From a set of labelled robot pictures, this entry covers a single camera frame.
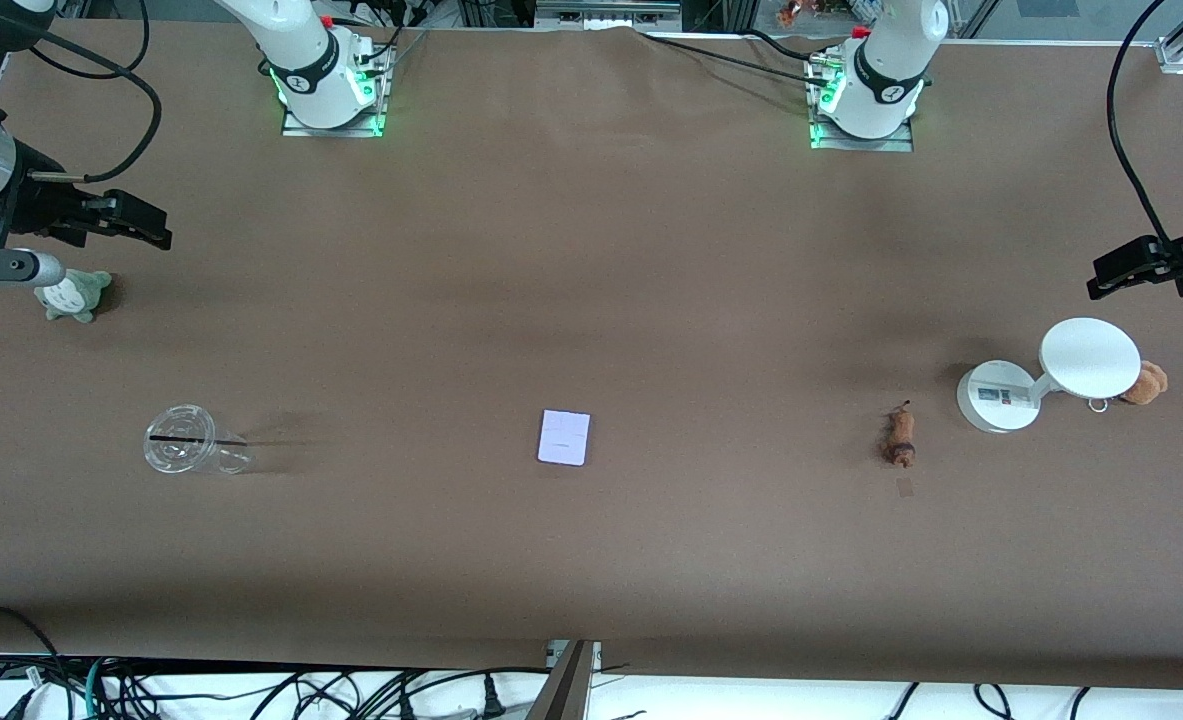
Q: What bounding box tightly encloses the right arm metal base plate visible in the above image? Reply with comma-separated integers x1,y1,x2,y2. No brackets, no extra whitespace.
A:
280,45,389,139

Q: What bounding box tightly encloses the short black table cable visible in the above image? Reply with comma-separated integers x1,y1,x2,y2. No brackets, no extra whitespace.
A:
746,28,820,65

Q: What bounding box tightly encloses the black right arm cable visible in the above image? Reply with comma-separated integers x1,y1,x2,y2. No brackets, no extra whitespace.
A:
29,28,163,184

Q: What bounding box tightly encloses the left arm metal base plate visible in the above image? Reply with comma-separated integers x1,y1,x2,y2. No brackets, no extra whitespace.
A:
808,58,915,153

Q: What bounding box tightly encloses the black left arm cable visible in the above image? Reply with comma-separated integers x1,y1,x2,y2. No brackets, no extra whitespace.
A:
1106,0,1177,263

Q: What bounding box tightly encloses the brown lion statue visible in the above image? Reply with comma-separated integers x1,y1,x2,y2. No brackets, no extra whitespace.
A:
884,400,918,469

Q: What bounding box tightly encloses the brown bear plush keychain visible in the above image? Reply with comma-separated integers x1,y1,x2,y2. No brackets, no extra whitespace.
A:
1089,362,1169,413

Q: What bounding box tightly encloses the long black table cable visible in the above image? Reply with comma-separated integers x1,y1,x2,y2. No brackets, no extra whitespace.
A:
636,30,837,87

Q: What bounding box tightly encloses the white round desk lamp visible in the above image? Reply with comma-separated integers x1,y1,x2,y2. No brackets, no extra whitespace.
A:
957,318,1142,433

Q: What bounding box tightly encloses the clear plastic cup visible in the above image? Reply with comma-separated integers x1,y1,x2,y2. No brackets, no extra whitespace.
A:
144,404,252,476

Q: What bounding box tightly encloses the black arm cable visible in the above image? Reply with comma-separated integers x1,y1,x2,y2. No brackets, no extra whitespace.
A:
29,28,163,184
1106,0,1177,263

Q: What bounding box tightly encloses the grey aluminium post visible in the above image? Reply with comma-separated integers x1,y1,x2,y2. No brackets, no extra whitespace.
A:
526,640,603,720

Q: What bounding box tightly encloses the grey totoro plush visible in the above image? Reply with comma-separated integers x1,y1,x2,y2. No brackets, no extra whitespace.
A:
34,270,113,324

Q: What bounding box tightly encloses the black looped floor cable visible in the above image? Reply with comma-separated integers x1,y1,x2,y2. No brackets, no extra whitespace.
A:
0,604,74,720

